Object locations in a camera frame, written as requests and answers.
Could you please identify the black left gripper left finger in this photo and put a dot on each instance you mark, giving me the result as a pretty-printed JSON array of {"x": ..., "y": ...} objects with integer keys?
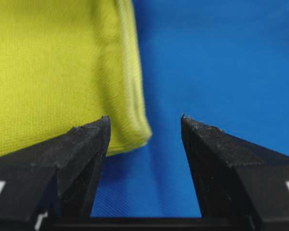
[{"x": 56, "y": 178}]

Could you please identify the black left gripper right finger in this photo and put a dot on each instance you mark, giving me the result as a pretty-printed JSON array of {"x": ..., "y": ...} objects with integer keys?
[{"x": 235, "y": 178}]

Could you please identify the yellow-green towel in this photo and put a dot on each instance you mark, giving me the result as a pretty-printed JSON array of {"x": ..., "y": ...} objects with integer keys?
[{"x": 66, "y": 63}]

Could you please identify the blue table cloth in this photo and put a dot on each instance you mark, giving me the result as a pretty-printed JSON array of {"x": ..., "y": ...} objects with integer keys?
[{"x": 222, "y": 62}]

